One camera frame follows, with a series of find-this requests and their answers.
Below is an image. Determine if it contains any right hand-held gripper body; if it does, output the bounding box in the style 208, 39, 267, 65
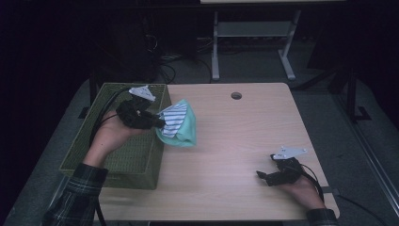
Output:
268, 146, 309, 186

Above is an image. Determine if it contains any white metal stand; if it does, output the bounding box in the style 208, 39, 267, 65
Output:
211, 8, 303, 82

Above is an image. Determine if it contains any mint green striped cloth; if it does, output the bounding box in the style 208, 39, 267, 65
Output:
154, 98, 198, 149

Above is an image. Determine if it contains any aluminium floor rail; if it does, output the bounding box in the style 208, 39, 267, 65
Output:
332, 93, 399, 210

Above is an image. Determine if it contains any person's right hand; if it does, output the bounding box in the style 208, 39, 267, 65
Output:
277, 174, 327, 211

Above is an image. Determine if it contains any green woven basket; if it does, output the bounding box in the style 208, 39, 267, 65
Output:
59, 82, 172, 190

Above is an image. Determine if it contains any person's left hand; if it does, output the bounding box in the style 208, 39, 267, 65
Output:
82, 109, 149, 168

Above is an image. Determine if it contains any black metal stand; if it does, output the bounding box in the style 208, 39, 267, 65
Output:
327, 60, 373, 124

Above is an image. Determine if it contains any tangle of black floor cables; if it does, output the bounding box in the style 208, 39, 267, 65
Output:
140, 29, 215, 85

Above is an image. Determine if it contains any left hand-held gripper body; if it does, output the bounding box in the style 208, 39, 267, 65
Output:
115, 85, 158, 130

